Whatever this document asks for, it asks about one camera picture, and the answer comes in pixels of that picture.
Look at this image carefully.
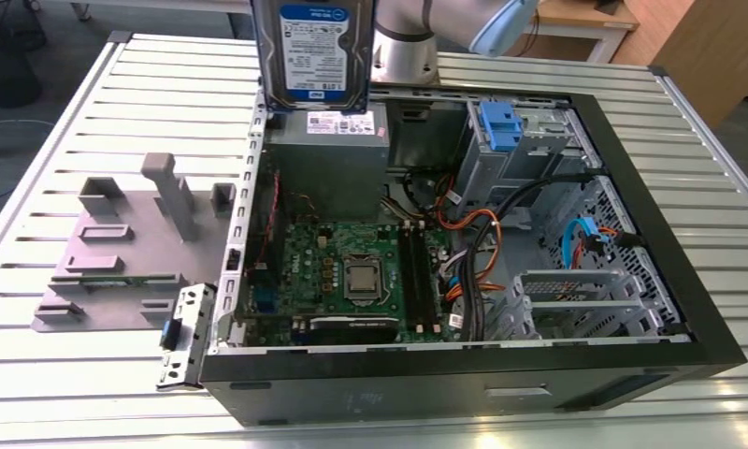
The hard disk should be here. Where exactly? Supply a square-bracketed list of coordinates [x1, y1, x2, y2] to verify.
[251, 0, 375, 113]

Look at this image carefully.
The metal disk bay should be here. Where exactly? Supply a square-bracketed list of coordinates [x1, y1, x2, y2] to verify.
[504, 268, 687, 340]

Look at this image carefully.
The black CPU socket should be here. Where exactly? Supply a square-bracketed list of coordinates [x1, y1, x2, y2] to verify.
[339, 252, 392, 308]

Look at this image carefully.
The silver CPU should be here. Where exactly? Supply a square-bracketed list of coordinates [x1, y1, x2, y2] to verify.
[347, 267, 381, 294]

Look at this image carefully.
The black RAM slot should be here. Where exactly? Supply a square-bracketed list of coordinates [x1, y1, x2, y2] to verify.
[397, 219, 427, 334]
[413, 219, 443, 334]

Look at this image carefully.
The green motherboard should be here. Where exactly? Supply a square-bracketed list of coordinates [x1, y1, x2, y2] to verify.
[241, 219, 469, 345]

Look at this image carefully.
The grey power supply unit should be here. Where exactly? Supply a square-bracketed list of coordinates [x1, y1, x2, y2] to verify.
[267, 109, 392, 224]

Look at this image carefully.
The black graphics card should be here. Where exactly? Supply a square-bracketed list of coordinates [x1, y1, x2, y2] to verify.
[308, 315, 400, 345]

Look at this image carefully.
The grey metal drive cage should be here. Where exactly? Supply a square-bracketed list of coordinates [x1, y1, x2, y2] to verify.
[457, 100, 600, 207]

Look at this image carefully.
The blue plastic drive latch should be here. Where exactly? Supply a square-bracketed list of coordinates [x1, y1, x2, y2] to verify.
[480, 101, 525, 152]

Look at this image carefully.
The black PC case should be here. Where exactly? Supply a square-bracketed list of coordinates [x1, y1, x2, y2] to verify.
[199, 76, 748, 427]

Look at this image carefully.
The grey parts rack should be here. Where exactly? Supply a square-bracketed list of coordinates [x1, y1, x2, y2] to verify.
[29, 152, 239, 334]

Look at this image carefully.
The white table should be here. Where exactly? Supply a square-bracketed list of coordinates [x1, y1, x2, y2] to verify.
[66, 0, 257, 43]

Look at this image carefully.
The wooden desk with white legs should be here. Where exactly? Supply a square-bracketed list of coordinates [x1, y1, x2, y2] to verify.
[435, 0, 642, 65]

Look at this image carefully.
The black office chair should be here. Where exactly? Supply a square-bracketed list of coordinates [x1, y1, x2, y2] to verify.
[0, 0, 48, 109]

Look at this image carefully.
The wooden cabinet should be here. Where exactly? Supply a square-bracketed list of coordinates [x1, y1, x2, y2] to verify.
[651, 0, 748, 130]

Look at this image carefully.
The orange wire bundle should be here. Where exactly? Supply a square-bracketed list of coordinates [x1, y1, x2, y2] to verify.
[435, 208, 507, 300]

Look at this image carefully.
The thick black cable bundle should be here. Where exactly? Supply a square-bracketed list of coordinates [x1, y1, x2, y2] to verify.
[453, 172, 600, 342]

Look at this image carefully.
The blue data wire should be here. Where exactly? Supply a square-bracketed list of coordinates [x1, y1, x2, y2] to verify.
[560, 217, 616, 272]

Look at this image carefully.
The metal bracket with blue latch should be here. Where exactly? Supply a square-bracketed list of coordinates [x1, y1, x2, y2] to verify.
[154, 282, 219, 392]

